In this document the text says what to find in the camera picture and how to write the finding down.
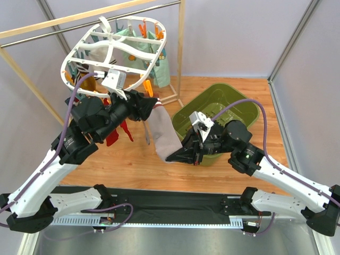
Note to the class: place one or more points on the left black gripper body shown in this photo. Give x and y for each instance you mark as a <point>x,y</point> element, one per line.
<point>133,105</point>

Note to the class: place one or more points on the mint green cartoon sock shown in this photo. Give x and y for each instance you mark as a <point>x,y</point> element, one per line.
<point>160,72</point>

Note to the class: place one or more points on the grey sock red stripes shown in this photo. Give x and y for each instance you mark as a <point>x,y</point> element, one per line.
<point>163,133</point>

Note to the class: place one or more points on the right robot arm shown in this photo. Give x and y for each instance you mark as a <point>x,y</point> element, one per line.
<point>315,203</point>

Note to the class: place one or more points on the metal hanging rod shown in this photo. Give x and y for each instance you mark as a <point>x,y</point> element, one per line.
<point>87,24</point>

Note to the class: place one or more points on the red panda sock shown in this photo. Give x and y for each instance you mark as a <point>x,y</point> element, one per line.
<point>112,138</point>

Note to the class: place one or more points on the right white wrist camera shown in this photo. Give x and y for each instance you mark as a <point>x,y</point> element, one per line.
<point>201,124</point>

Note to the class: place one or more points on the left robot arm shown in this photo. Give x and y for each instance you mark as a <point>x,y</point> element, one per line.
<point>33,206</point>

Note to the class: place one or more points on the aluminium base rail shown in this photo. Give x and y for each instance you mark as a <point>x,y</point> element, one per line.
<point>273,203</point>

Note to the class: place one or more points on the white round clip hanger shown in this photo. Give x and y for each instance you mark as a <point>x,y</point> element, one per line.
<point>136,49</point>

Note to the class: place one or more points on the white sock black stripes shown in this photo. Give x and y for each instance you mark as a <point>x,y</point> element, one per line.
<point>102,55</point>

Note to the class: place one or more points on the navy blue sock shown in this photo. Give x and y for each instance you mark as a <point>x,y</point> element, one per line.
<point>74,102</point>

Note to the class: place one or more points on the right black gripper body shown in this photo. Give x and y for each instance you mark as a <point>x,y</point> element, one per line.
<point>198,148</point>

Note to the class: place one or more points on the mustard yellow sock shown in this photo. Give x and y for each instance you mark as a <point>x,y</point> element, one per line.
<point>89,84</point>

